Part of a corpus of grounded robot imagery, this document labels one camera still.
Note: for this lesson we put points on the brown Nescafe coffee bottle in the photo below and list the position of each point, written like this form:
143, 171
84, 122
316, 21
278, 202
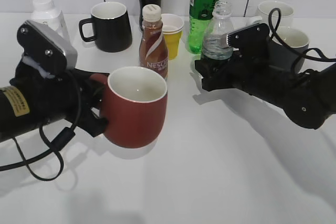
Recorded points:
153, 52

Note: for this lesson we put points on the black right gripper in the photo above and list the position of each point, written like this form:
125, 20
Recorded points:
235, 72

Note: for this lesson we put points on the white paper cup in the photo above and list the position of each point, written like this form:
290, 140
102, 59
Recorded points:
172, 23

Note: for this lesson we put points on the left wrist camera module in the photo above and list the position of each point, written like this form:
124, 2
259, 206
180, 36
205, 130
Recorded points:
45, 50

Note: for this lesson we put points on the white yogurt drink bottle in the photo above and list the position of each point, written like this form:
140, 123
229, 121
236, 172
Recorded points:
45, 12

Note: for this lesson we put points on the clear water bottle green label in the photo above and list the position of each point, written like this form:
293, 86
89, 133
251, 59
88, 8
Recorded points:
214, 45

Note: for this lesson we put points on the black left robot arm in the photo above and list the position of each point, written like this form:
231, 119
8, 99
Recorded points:
13, 103

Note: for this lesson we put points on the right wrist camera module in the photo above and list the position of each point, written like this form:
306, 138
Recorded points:
251, 41

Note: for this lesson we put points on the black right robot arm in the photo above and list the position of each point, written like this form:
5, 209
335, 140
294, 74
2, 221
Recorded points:
307, 98

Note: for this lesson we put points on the yellow paper cup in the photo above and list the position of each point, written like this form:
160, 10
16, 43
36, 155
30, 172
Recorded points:
172, 40

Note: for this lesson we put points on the black ceramic mug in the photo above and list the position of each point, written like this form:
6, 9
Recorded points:
110, 25

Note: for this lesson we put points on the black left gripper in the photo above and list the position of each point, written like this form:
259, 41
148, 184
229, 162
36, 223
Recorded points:
71, 95

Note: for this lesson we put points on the dark grey ceramic mug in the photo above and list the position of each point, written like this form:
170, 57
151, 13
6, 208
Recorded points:
281, 57

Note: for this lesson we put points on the green soda bottle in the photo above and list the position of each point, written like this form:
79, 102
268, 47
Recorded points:
200, 14

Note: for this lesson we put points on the red ceramic mug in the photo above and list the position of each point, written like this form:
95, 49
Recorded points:
134, 102

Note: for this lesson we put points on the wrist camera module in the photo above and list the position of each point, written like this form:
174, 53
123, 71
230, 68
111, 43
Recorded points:
45, 50
251, 41

